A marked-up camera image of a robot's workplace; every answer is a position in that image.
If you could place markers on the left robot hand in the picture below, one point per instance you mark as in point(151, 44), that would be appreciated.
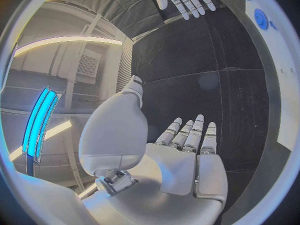
point(150, 196)

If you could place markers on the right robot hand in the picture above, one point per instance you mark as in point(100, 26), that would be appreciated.
point(181, 0)

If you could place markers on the white task board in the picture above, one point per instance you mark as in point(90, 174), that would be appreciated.
point(278, 63)

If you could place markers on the blue gear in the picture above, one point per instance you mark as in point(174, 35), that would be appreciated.
point(260, 19)

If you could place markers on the blue peg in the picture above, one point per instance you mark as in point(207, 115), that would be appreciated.
point(272, 24)

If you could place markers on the glowing light bar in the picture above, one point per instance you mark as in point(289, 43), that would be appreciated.
point(38, 123)

